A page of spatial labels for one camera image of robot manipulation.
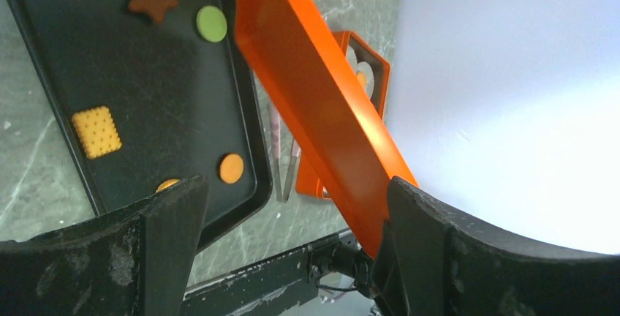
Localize plain orange round cookie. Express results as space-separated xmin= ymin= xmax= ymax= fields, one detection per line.
xmin=218 ymin=153 xmax=244 ymax=184

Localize white paper cup back right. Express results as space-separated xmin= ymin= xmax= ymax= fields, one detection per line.
xmin=345 ymin=43 xmax=377 ymax=100

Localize orange cookie box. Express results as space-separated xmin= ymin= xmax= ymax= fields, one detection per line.
xmin=284 ymin=31 xmax=396 ymax=200

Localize plain green round cookie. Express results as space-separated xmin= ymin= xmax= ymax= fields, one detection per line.
xmin=196 ymin=6 xmax=228 ymax=42

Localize black baking tray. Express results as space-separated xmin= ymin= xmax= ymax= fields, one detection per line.
xmin=7 ymin=0 xmax=272 ymax=249

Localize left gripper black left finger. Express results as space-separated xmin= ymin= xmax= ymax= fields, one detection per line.
xmin=1 ymin=176 xmax=208 ymax=315

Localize square waffle cookie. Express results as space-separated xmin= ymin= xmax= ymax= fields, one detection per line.
xmin=71 ymin=105 xmax=122 ymax=159

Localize orange tray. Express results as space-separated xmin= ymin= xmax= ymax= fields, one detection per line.
xmin=235 ymin=0 xmax=414 ymax=256

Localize pink-tipped metal tongs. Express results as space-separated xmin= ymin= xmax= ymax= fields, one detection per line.
xmin=268 ymin=100 xmax=303 ymax=204

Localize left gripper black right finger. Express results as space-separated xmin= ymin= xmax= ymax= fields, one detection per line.
xmin=373 ymin=177 xmax=619 ymax=315

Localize orange shell cookie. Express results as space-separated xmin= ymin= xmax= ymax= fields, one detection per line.
xmin=356 ymin=72 xmax=368 ymax=89

